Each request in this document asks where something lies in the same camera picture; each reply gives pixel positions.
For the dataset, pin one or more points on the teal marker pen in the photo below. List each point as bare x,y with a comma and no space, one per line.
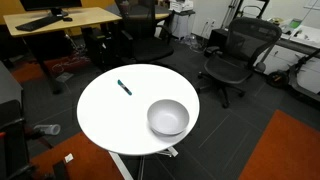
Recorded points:
124,87

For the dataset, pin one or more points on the black office chair at desk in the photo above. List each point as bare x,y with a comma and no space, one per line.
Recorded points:
141,39

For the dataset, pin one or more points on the black electric scooter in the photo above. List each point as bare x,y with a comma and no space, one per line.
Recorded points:
282,79

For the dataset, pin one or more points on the wooden desk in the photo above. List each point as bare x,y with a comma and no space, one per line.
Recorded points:
44,32

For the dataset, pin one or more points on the black computer mouse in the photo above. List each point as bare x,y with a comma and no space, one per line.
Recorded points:
67,19

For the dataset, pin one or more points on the black mesh office chair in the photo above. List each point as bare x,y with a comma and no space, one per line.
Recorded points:
233,64

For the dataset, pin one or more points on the clear plastic bottle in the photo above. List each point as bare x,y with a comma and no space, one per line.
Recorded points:
53,129

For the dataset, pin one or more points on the black monitor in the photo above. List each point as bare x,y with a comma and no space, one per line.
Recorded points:
54,6

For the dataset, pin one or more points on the round white table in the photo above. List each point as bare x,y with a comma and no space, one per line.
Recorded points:
117,122

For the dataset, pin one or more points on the black keyboard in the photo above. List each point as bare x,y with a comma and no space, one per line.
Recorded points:
37,24

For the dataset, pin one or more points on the grey bowl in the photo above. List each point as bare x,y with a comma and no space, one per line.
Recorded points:
168,117

